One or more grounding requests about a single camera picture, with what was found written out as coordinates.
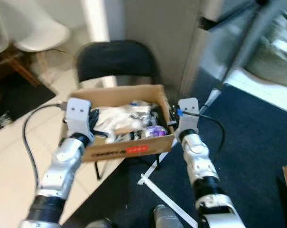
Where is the white crumpled plastic bag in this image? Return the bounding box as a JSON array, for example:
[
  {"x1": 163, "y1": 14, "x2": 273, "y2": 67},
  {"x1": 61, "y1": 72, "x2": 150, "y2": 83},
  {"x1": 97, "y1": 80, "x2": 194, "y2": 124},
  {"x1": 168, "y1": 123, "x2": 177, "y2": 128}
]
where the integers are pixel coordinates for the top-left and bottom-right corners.
[{"x1": 95, "y1": 101, "x2": 156, "y2": 137}]

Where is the cardboard box with red label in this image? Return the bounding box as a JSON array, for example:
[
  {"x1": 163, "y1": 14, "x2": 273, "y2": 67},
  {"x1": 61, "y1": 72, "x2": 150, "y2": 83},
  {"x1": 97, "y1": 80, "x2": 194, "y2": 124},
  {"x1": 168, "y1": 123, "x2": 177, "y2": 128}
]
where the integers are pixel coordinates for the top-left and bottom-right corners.
[{"x1": 63, "y1": 85, "x2": 177, "y2": 162}]

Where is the black folding chair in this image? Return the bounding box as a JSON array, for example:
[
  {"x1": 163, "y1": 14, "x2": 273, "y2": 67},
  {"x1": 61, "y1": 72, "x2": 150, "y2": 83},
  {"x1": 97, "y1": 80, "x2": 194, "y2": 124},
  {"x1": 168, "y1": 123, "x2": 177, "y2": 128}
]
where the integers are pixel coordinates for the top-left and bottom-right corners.
[{"x1": 75, "y1": 40, "x2": 162, "y2": 182}]

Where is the small black floor mat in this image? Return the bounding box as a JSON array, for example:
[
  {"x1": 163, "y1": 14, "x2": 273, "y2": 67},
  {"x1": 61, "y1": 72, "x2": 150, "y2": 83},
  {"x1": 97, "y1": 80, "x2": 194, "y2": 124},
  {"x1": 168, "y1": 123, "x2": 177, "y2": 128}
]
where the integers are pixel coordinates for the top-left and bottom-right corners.
[{"x1": 0, "y1": 70, "x2": 58, "y2": 134}]

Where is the robot left leg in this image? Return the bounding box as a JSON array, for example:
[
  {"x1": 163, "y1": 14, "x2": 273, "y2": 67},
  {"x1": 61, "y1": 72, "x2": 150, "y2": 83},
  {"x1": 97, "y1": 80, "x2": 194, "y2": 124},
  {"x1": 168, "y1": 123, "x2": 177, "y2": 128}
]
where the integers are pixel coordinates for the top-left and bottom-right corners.
[{"x1": 85, "y1": 218, "x2": 116, "y2": 228}]

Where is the robot leg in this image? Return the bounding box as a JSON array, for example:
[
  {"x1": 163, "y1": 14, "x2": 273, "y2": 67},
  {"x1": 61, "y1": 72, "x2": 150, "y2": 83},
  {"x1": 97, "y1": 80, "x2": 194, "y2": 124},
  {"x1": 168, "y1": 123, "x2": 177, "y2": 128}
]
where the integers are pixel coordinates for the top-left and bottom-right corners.
[
  {"x1": 150, "y1": 204, "x2": 185, "y2": 228},
  {"x1": 85, "y1": 218, "x2": 116, "y2": 228}
]

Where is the robot right leg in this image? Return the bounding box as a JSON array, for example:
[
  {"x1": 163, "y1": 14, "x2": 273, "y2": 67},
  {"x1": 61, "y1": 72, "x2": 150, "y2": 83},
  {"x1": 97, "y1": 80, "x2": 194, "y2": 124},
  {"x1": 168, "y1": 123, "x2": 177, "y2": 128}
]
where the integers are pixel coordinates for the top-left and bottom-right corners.
[{"x1": 150, "y1": 204, "x2": 185, "y2": 228}]

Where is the white shell chair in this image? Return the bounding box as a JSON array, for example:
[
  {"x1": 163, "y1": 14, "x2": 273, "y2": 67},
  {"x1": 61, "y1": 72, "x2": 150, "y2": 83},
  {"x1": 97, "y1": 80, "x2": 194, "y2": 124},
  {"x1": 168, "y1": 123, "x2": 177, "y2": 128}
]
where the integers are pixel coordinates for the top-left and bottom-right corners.
[{"x1": 0, "y1": 0, "x2": 72, "y2": 88}]

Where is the grey-green stuffed sack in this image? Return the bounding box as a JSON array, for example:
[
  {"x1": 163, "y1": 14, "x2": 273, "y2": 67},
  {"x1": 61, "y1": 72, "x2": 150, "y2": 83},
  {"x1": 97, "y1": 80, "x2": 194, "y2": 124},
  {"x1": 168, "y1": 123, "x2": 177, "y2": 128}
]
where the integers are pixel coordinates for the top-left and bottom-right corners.
[{"x1": 245, "y1": 10, "x2": 287, "y2": 88}]

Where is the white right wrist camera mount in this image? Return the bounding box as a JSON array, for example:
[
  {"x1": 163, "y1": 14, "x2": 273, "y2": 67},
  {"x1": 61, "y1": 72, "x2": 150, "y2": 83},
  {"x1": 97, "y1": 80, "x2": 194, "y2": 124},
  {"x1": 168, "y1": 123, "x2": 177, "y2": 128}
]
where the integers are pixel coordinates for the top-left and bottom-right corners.
[{"x1": 176, "y1": 97, "x2": 200, "y2": 136}]

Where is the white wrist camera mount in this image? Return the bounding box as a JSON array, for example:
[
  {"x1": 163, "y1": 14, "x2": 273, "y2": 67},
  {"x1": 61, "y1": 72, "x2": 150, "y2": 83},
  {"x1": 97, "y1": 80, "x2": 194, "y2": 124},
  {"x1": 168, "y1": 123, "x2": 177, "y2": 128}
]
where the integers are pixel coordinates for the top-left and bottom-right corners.
[
  {"x1": 66, "y1": 97, "x2": 93, "y2": 138},
  {"x1": 176, "y1": 97, "x2": 200, "y2": 136}
]

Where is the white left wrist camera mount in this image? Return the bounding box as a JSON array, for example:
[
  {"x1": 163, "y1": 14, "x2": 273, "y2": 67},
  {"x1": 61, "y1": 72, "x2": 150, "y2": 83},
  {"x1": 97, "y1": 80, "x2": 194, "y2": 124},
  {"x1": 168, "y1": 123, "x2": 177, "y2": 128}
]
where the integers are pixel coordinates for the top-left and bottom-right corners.
[{"x1": 66, "y1": 97, "x2": 93, "y2": 138}]

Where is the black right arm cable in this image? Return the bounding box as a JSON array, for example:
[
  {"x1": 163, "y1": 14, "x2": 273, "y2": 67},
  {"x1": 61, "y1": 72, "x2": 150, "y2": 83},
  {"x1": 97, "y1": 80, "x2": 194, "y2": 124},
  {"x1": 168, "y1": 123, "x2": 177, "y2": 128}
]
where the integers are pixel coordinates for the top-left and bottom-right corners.
[{"x1": 181, "y1": 110, "x2": 227, "y2": 155}]

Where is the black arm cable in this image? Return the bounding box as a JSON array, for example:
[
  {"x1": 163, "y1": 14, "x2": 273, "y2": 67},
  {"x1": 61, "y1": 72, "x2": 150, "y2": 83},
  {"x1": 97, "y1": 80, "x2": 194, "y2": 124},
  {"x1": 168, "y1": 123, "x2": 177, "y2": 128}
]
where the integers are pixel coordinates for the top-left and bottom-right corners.
[
  {"x1": 181, "y1": 110, "x2": 227, "y2": 155},
  {"x1": 22, "y1": 103, "x2": 68, "y2": 190}
]

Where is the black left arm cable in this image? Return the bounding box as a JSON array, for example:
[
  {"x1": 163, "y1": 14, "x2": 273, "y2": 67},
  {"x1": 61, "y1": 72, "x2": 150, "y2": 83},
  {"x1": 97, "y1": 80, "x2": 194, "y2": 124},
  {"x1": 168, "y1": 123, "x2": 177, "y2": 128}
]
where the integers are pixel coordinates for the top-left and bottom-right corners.
[{"x1": 22, "y1": 103, "x2": 68, "y2": 190}]

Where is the grey metal door frame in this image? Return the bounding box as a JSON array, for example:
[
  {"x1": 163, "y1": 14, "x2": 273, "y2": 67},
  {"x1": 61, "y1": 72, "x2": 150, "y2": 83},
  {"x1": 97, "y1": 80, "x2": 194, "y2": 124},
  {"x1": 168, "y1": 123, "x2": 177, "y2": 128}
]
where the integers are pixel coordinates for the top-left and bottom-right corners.
[{"x1": 179, "y1": 0, "x2": 287, "y2": 103}]

